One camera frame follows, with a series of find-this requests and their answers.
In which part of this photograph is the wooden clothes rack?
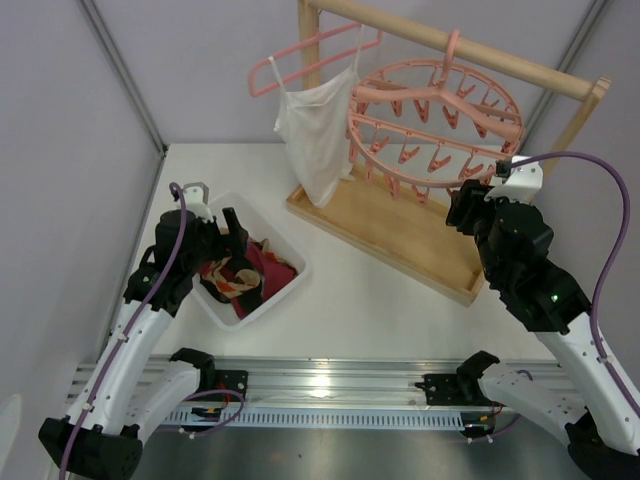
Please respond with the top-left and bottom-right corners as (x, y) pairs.
(287, 1), (611, 305)

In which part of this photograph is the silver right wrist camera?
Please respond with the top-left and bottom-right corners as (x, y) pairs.
(484, 156), (544, 204)

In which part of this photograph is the white camisole top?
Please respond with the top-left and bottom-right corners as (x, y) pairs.
(269, 43), (362, 208)

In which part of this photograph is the pink clothes hanger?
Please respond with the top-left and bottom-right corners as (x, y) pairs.
(248, 22), (383, 98)

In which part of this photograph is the pink round clip hanger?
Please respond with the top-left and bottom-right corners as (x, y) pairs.
(346, 31), (525, 204)

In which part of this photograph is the white plastic basket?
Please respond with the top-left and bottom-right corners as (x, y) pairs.
(192, 191), (311, 331)

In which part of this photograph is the aluminium mounting rail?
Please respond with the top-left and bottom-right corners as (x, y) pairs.
(65, 355), (577, 410)

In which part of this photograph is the beige argyle sock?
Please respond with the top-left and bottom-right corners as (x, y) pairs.
(198, 255), (263, 303)

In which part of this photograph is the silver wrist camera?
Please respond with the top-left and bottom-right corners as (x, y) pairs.
(484, 156), (544, 204)
(169, 182), (214, 223)

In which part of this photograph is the white slotted cable duct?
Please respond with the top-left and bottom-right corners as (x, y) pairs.
(163, 406), (493, 431)

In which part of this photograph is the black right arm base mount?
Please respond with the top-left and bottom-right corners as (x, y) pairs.
(414, 373), (486, 406)

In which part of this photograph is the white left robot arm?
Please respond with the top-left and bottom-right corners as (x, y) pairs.
(38, 207), (248, 479)

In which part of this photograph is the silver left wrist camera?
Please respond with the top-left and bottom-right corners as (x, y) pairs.
(169, 182), (214, 223)

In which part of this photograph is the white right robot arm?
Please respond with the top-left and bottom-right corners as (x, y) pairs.
(446, 180), (639, 479)

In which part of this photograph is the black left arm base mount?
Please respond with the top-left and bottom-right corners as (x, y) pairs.
(212, 369), (249, 406)

